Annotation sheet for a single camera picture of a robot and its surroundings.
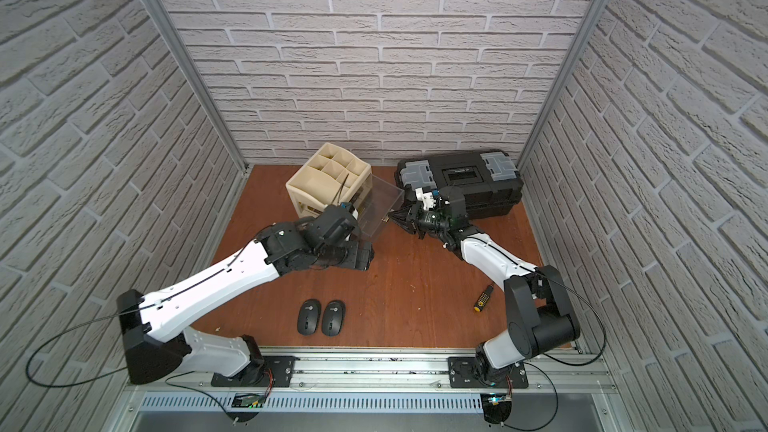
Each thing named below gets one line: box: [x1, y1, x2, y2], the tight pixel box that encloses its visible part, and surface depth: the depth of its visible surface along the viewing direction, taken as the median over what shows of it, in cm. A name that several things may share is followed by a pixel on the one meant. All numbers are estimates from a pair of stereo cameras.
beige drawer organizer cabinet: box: [285, 142, 373, 218], surface depth 85 cm
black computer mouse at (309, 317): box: [297, 298, 322, 336], surface depth 83 cm
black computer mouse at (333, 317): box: [321, 299, 346, 337], surface depth 83 cm
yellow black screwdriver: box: [474, 285, 494, 313], surface depth 86 cm
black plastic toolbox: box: [395, 150, 524, 219], surface depth 97 cm
